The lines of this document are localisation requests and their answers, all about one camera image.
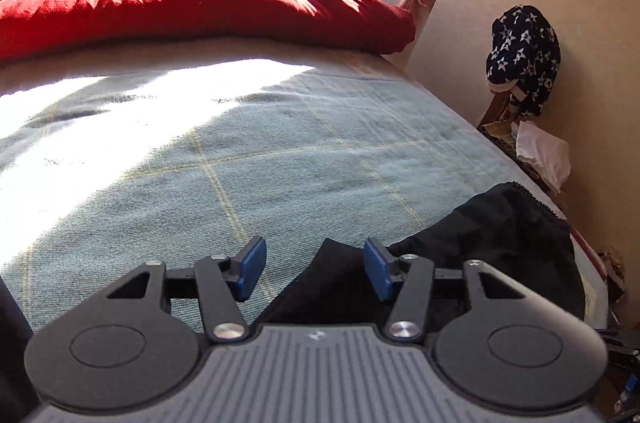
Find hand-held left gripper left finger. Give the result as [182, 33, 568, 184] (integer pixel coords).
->
[107, 235, 267, 344]

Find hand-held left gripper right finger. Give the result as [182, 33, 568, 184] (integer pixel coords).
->
[363, 238, 526, 344]

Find black pants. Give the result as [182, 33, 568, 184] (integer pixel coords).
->
[255, 182, 586, 329]

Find white crumpled cloth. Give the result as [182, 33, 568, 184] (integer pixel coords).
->
[515, 122, 571, 193]

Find wooden chair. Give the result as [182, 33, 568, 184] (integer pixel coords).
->
[489, 90, 522, 125]

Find dark cloth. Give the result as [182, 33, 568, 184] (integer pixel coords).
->
[0, 278, 37, 423]

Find dark star-print garment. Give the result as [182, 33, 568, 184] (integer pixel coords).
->
[486, 4, 561, 118]

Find red quilt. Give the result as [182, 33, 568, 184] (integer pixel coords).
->
[0, 0, 417, 64]

